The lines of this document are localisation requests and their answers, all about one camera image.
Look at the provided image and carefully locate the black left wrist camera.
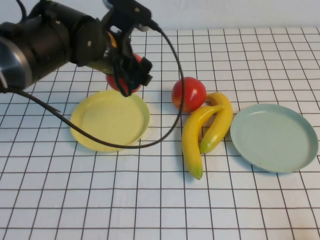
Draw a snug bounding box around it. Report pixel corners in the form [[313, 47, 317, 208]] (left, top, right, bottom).
[[102, 0, 153, 33]]

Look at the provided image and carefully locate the curved yellow banana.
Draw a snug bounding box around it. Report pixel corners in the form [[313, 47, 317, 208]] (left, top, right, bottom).
[[199, 91, 234, 154]]

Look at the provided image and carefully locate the pale blue round plate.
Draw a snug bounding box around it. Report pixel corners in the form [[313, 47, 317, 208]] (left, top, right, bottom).
[[229, 103, 319, 174]]

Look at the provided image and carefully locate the yellow round plate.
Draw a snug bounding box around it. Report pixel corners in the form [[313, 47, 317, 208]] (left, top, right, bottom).
[[69, 89, 151, 154]]

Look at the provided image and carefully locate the long yellow banana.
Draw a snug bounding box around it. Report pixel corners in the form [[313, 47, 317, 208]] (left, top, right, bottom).
[[181, 104, 225, 180]]

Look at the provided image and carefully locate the long black camera cable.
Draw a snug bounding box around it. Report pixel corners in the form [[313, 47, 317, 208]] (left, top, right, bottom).
[[0, 21, 186, 149]]

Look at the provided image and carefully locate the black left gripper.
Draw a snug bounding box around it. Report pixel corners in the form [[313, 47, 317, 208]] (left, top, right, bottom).
[[87, 24, 154, 87]]

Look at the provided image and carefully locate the red apple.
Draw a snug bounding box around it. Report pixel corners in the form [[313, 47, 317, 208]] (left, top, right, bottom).
[[105, 53, 145, 94], [171, 76, 208, 113]]

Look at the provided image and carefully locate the white grid tablecloth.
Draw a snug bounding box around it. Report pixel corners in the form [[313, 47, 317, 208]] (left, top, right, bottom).
[[0, 27, 320, 240]]

